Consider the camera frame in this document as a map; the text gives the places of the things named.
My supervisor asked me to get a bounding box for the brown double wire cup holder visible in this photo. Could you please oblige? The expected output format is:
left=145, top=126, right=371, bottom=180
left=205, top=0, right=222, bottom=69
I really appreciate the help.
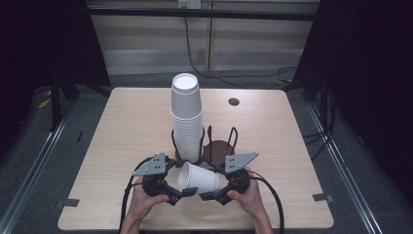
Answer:
left=170, top=125, right=240, bottom=169

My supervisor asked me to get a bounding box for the person's left hand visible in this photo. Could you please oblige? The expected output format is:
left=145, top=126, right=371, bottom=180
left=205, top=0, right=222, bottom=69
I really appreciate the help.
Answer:
left=129, top=184, right=170, bottom=218

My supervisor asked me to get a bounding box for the metal floor rail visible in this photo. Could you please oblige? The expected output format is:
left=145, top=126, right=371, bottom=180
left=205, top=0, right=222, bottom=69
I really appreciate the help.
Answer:
left=0, top=98, right=78, bottom=234
left=306, top=102, right=386, bottom=234

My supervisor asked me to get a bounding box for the right hand-held gripper black cable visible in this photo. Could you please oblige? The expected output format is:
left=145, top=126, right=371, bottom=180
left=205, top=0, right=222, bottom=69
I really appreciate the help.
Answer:
left=247, top=171, right=286, bottom=234

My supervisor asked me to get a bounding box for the yellow tape strip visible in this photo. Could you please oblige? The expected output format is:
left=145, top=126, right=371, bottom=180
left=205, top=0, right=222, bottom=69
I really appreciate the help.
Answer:
left=37, top=97, right=53, bottom=110

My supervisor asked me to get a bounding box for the long black hanging cable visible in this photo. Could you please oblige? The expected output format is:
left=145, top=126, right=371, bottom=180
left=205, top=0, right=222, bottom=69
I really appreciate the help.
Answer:
left=182, top=16, right=297, bottom=91

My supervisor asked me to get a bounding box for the stack of white cups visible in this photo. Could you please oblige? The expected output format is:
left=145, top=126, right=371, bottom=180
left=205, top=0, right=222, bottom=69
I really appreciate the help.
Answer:
left=169, top=72, right=205, bottom=164

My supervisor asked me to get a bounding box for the person's right hand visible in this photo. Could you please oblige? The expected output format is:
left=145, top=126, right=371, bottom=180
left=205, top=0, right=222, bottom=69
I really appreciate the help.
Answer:
left=226, top=166, right=266, bottom=218

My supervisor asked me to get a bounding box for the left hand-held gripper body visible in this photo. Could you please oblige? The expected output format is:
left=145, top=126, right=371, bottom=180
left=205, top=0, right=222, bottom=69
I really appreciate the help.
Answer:
left=132, top=152, right=176, bottom=197

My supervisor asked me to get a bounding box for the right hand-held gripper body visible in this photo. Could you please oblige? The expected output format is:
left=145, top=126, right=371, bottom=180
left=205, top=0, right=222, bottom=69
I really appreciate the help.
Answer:
left=223, top=151, right=260, bottom=193

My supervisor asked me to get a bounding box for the black horizontal bar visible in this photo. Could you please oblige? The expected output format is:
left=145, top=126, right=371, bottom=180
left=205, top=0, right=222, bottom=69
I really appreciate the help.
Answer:
left=87, top=7, right=321, bottom=22

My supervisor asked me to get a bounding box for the black floor cable bundle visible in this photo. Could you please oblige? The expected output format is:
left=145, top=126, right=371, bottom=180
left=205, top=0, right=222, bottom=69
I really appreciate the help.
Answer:
left=302, top=85, right=338, bottom=161

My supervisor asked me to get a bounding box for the left hand-held gripper black cable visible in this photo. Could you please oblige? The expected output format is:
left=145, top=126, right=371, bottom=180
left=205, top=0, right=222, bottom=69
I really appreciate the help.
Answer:
left=118, top=156, right=154, bottom=234

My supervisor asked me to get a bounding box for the black metal stand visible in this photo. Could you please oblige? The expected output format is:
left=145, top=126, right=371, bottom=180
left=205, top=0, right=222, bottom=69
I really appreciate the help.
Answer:
left=48, top=75, right=82, bottom=133

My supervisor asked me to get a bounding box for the hand-held gripper black cable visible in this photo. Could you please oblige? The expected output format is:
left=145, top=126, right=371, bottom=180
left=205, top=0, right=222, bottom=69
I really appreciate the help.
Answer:
left=247, top=171, right=286, bottom=234
left=118, top=156, right=154, bottom=234

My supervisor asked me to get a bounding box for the grey tape strip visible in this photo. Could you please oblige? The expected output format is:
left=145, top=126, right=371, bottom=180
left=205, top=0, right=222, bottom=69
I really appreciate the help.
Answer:
left=54, top=197, right=81, bottom=209
left=312, top=192, right=335, bottom=204

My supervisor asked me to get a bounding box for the white wall outlet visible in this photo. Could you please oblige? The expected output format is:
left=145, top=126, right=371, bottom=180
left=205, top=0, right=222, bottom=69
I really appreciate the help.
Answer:
left=177, top=0, right=203, bottom=10

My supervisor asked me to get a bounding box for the white disposable paper cup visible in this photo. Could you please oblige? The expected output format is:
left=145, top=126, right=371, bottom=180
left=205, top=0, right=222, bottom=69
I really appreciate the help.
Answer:
left=177, top=161, right=221, bottom=195

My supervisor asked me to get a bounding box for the dark curtain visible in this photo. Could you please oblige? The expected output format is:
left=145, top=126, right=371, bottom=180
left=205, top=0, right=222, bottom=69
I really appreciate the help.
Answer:
left=291, top=0, right=413, bottom=199
left=0, top=0, right=112, bottom=157

